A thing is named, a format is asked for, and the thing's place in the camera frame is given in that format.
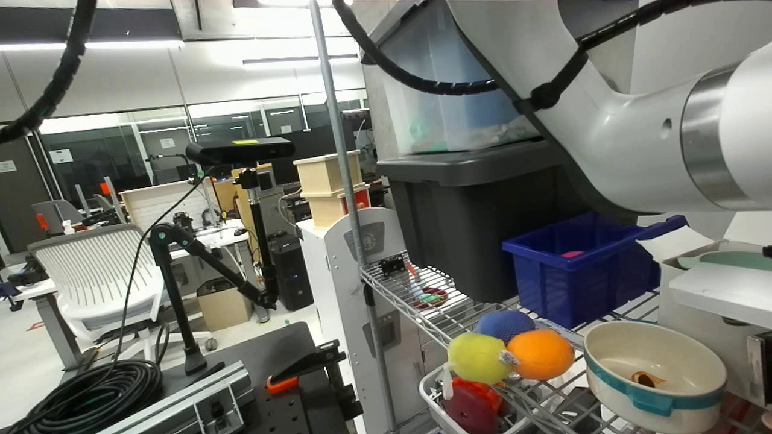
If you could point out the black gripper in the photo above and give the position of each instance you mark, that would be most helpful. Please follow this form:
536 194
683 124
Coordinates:
761 364

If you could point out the brown doll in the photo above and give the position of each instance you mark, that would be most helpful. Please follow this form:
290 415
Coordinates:
642 376

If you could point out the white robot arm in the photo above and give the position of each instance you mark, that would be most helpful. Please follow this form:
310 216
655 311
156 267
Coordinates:
642 136

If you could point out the green bowl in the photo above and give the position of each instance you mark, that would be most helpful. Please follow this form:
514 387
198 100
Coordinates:
728 259

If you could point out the blue plastic bin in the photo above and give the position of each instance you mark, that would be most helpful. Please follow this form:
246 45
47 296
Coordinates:
580 281

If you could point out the pink toy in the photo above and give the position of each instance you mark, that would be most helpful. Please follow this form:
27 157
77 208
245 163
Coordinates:
572 255

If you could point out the orange fuzzy ball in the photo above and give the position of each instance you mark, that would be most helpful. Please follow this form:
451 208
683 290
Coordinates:
544 353

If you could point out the blue fuzzy ball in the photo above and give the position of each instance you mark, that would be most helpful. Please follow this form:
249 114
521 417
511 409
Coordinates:
508 323

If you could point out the yellow fuzzy ball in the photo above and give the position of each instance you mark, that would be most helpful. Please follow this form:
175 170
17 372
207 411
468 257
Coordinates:
478 358

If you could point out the red plastic item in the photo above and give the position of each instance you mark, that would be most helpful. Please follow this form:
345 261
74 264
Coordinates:
474 406

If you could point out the dark grey storage tote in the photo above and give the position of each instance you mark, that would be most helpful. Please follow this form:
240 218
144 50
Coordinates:
484 232

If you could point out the white basket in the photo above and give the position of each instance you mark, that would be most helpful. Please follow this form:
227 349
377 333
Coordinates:
430 394

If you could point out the beige stacked containers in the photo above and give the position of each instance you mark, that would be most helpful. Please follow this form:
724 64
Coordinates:
327 182

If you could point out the black computer tower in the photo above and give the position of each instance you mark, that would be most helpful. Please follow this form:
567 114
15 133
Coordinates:
290 273

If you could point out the black work table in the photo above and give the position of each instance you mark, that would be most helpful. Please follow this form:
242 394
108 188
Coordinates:
280 353

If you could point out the small brown cardboard box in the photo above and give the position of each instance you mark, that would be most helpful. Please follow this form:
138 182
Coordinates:
226 310

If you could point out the white panel board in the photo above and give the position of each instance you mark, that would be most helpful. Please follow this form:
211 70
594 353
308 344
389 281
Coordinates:
161 205

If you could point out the white mesh office chair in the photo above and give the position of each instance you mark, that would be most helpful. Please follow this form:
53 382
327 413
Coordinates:
97 273

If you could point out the black camera stand pole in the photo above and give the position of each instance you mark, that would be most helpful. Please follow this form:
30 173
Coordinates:
260 232

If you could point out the black stereo camera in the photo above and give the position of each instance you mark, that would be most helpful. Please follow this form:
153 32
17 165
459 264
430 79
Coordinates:
240 150

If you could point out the aluminium extrusion rail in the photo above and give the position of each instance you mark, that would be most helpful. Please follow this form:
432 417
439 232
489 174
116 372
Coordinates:
184 398

